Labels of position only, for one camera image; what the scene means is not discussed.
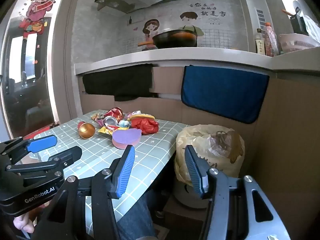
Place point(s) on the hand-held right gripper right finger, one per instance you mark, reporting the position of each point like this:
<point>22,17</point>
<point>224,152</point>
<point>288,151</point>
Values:
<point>196,172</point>

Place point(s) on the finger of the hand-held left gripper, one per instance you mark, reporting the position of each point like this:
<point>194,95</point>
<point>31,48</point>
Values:
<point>41,143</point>
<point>65,156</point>

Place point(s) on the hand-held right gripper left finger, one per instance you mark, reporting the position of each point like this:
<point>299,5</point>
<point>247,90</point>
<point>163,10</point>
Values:
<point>123,172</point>

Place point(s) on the white smiley trash bin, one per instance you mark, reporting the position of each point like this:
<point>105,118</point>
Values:
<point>181,198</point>

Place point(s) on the gold red egg-shaped capsule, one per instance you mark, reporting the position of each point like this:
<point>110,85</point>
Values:
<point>87,131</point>

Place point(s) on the small white blue cup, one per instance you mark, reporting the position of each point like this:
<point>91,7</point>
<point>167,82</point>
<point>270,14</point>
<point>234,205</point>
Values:
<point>123,123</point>

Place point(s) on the red plastic bag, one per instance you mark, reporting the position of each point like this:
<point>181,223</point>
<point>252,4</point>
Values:
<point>145,126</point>

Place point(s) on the crushed red can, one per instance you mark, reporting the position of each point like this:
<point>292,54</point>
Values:
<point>115,112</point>

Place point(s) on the person's left hand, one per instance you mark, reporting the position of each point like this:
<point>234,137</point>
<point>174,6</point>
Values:
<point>23,225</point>

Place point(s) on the red mat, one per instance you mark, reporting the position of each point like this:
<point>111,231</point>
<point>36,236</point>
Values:
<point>32,136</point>

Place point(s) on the green checked tablecloth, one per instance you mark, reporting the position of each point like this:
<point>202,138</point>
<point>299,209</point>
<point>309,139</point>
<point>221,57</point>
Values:
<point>95,150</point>

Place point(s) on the person's leg in jeans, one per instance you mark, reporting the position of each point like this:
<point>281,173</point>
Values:
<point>137,220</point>

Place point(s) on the sliding glass door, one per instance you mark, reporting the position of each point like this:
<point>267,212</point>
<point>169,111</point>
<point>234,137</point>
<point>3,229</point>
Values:
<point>25,92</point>

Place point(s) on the blue towel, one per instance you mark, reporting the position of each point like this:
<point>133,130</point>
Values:
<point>225,95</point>

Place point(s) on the black cloth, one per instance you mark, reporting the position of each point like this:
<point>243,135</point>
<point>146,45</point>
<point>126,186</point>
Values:
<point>112,82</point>

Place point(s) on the white kitchen counter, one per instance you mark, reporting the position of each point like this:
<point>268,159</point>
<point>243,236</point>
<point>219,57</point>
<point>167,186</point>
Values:
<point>175,57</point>

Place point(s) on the black wok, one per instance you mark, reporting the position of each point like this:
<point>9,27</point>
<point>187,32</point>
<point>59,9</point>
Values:
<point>175,41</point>

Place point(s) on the red cartoon door sticker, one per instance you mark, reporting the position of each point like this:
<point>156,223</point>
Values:
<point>37,7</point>

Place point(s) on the dark-capped sauce bottle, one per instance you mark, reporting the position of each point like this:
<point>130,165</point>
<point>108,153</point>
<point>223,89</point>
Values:
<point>260,46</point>

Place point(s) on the orange-capped pink bottle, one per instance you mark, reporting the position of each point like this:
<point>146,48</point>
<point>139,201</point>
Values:
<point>271,42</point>

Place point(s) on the black knife block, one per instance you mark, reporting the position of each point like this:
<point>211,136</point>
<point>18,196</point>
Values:
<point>298,22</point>

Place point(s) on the cartoon couple wall sticker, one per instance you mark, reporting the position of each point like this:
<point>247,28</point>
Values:
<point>150,26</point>

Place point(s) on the white wall-mounted appliance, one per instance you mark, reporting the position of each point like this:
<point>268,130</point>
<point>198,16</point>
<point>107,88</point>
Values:
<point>250,7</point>

